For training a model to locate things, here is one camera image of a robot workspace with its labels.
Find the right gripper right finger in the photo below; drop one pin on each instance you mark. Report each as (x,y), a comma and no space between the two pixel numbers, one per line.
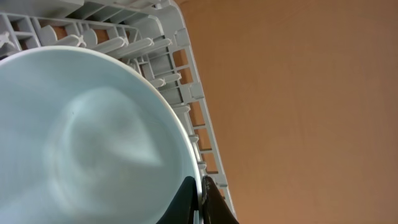
(214,208)

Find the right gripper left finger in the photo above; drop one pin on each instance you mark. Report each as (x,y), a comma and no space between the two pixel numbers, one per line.
(182,207)

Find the light blue bowl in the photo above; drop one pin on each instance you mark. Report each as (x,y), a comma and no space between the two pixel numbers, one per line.
(87,139)

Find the grey dishwasher rack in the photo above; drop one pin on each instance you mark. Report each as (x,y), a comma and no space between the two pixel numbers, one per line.
(148,35)

